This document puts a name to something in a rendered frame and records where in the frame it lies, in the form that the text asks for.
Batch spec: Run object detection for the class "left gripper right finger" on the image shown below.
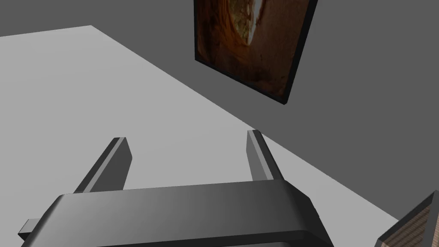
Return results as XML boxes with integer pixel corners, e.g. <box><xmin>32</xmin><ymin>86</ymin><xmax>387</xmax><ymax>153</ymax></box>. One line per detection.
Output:
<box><xmin>246</xmin><ymin>130</ymin><xmax>285</xmax><ymax>182</ymax></box>

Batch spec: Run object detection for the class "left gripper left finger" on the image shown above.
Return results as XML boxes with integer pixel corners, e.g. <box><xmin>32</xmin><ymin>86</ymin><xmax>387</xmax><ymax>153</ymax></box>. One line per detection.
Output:
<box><xmin>73</xmin><ymin>137</ymin><xmax>133</xmax><ymax>194</ymax></box>

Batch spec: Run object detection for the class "brown wooden furniture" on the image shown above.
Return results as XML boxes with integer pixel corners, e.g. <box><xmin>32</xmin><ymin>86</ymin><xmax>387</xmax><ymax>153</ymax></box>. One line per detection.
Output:
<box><xmin>374</xmin><ymin>190</ymin><xmax>439</xmax><ymax>247</ymax></box>

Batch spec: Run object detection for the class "brown picture in black frame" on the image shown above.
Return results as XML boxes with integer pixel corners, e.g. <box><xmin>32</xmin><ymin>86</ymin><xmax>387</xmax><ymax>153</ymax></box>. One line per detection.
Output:
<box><xmin>193</xmin><ymin>0</ymin><xmax>319</xmax><ymax>105</ymax></box>

